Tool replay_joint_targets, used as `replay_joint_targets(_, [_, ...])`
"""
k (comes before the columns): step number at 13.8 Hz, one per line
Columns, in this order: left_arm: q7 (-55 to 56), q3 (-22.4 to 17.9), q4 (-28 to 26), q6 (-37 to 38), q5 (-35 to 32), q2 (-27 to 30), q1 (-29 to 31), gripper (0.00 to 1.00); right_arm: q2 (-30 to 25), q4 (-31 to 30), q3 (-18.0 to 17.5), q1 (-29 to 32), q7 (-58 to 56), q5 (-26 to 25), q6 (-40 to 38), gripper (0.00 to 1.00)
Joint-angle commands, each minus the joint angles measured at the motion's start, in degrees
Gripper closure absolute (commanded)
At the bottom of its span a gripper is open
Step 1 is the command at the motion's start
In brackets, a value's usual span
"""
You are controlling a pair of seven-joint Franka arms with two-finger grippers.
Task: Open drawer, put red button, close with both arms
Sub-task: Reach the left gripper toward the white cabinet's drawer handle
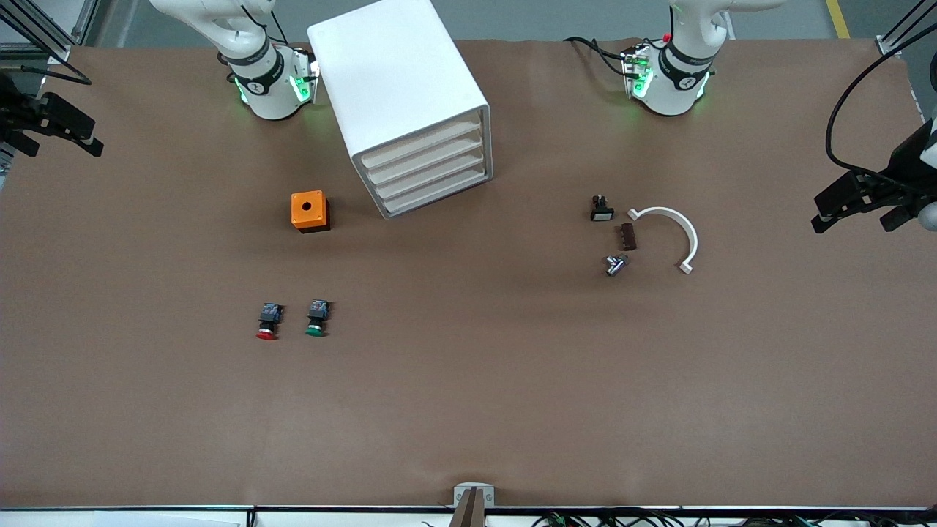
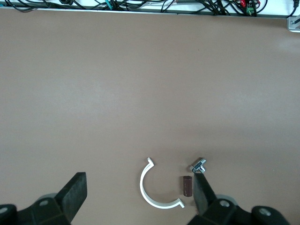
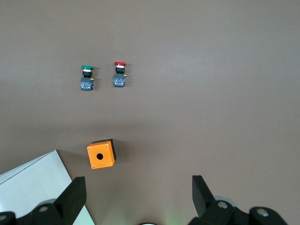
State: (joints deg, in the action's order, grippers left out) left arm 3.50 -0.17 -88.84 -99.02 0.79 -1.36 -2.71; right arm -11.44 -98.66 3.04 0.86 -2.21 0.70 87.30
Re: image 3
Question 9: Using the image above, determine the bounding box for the red mushroom push button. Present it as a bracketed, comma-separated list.
[113, 61, 128, 88]

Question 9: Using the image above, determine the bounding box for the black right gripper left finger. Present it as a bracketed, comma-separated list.
[17, 176, 87, 225]

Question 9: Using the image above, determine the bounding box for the orange button enclosure box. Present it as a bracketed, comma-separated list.
[87, 138, 117, 170]

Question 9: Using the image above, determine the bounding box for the green mushroom push button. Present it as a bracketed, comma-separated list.
[79, 65, 96, 91]

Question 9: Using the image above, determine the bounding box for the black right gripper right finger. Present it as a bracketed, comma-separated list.
[187, 175, 250, 225]

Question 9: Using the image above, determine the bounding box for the white drawer cabinet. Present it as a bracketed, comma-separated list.
[0, 150, 96, 225]

